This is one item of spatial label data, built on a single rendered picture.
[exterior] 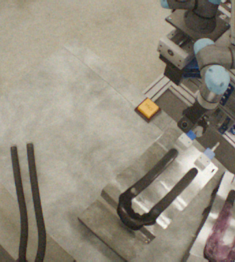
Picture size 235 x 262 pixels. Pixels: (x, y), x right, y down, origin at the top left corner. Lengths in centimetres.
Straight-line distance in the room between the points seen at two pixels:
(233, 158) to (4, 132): 135
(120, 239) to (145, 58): 163
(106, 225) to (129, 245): 12
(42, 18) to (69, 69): 133
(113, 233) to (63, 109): 56
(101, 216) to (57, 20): 188
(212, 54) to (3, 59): 192
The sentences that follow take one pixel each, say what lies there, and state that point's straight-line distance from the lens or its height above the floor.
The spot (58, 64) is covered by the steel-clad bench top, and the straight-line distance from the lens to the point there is 175.
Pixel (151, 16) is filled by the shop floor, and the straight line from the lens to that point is 304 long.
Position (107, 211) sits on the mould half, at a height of 86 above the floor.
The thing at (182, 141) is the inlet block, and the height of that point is 93.
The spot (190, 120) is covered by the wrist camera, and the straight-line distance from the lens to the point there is 126.
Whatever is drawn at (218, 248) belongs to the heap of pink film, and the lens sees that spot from 144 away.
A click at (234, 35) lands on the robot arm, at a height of 138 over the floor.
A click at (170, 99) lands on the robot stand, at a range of 238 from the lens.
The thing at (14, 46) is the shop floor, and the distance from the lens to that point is 287.
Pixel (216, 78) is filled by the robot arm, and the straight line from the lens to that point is 111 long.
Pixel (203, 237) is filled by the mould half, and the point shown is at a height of 88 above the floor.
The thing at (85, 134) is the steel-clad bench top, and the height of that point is 80.
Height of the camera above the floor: 225
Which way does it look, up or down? 66 degrees down
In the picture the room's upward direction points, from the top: 9 degrees clockwise
